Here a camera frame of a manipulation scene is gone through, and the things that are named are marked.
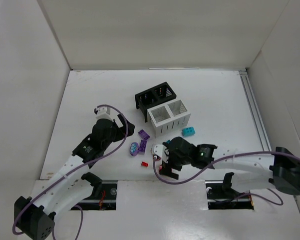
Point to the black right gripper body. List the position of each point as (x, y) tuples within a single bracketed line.
[(169, 162)]

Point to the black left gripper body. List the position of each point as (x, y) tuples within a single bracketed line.
[(118, 128)]

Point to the small red lego piece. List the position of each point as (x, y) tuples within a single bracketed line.
[(144, 164)]

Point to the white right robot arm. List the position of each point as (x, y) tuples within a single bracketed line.
[(278, 170)]

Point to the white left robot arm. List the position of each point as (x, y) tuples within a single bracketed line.
[(35, 217)]

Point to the purple lego brick upright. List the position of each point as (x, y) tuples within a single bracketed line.
[(144, 135)]

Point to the purple round flower lego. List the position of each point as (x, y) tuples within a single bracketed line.
[(134, 149)]

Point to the purple lego brick overturned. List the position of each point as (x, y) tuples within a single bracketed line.
[(142, 147)]

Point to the teal lego brick by container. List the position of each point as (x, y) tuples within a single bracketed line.
[(188, 131)]

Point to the white two-slot container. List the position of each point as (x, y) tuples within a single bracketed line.
[(168, 117)]

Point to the black two-slot container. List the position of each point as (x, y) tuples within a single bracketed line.
[(154, 96)]

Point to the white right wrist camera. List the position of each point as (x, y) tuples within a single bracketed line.
[(158, 152)]

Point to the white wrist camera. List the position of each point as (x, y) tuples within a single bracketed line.
[(103, 113), (158, 152)]

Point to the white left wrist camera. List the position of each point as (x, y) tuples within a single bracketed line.
[(103, 113)]

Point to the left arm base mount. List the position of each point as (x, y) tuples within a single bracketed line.
[(103, 199)]

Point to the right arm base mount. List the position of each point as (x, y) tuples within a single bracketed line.
[(220, 198)]

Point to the aluminium rail right edge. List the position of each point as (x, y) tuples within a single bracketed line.
[(256, 116)]

